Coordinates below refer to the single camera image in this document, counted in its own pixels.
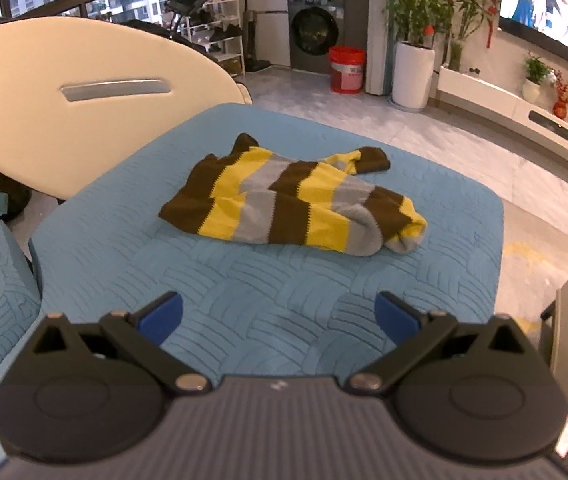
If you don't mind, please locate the beige massage chair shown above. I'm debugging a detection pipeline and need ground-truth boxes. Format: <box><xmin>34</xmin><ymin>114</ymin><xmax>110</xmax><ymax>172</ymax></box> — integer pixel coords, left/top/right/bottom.
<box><xmin>0</xmin><ymin>16</ymin><xmax>253</xmax><ymax>211</ymax></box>

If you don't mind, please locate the black soundbar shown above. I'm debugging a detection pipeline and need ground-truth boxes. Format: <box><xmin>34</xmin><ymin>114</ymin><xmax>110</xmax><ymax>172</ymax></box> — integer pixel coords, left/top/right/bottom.
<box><xmin>528</xmin><ymin>109</ymin><xmax>568</xmax><ymax>150</ymax></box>

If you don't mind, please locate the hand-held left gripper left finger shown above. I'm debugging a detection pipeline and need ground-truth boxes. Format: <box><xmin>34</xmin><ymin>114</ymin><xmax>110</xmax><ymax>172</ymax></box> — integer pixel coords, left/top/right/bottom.
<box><xmin>30</xmin><ymin>291</ymin><xmax>213</xmax><ymax>395</ymax></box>

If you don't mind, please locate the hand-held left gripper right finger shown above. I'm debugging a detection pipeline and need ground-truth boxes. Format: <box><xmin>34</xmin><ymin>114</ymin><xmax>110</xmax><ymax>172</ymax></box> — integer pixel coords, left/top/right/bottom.
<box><xmin>349</xmin><ymin>291</ymin><xmax>534</xmax><ymax>395</ymax></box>

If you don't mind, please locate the white tall plant pot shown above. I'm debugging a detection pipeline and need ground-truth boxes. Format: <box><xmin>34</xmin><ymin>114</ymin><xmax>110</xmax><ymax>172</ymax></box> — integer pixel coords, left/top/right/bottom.
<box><xmin>393</xmin><ymin>41</ymin><xmax>436</xmax><ymax>110</ymax></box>

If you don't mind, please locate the blue quilted sofa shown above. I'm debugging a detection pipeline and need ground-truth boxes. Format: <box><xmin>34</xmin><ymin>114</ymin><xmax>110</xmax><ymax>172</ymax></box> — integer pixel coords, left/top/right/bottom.
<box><xmin>0</xmin><ymin>102</ymin><xmax>505</xmax><ymax>480</ymax></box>

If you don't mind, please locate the white television cabinet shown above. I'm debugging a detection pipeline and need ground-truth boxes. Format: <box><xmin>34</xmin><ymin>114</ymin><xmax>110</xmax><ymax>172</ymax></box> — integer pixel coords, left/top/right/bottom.
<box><xmin>436</xmin><ymin>64</ymin><xmax>568</xmax><ymax>176</ymax></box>

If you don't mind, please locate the red bucket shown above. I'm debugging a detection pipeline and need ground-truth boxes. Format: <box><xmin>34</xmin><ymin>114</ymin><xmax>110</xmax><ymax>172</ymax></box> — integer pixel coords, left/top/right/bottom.
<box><xmin>328</xmin><ymin>46</ymin><xmax>367</xmax><ymax>94</ymax></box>

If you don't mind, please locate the striped knit sweater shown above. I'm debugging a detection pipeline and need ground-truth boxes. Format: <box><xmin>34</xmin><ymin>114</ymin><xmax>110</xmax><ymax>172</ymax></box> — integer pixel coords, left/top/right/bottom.
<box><xmin>158</xmin><ymin>132</ymin><xmax>428</xmax><ymax>258</ymax></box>

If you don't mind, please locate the bamboo plant with red ornaments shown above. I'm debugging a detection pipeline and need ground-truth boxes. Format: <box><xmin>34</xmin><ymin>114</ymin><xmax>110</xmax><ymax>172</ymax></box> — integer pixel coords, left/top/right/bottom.
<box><xmin>446</xmin><ymin>0</ymin><xmax>502</xmax><ymax>72</ymax></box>

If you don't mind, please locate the black treadmill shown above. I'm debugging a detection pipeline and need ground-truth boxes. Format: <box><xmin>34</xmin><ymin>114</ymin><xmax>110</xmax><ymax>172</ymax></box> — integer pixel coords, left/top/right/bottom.
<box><xmin>164</xmin><ymin>0</ymin><xmax>212</xmax><ymax>41</ymax></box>

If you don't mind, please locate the tall green plant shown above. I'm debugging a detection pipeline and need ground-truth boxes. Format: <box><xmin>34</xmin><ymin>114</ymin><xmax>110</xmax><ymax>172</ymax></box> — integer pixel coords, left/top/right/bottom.
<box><xmin>376</xmin><ymin>0</ymin><xmax>457</xmax><ymax>48</ymax></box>

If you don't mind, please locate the small potted plant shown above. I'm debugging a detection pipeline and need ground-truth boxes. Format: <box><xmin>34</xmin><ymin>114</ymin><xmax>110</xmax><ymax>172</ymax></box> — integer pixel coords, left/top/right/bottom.
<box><xmin>521</xmin><ymin>52</ymin><xmax>554</xmax><ymax>103</ymax></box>

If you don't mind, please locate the upright vacuum cleaner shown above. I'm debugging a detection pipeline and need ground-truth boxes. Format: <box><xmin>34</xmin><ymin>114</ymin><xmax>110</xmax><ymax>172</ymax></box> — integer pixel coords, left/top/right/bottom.
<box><xmin>240</xmin><ymin>0</ymin><xmax>272</xmax><ymax>73</ymax></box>

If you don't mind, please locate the white shoe rack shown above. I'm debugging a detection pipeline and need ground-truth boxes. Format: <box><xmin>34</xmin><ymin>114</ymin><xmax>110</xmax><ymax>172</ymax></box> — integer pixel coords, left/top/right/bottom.
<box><xmin>184</xmin><ymin>0</ymin><xmax>245</xmax><ymax>77</ymax></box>

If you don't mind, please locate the grey washing machine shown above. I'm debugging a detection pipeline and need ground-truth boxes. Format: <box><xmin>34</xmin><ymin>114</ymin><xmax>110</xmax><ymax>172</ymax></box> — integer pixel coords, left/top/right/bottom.
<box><xmin>288</xmin><ymin>0</ymin><xmax>347</xmax><ymax>75</ymax></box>

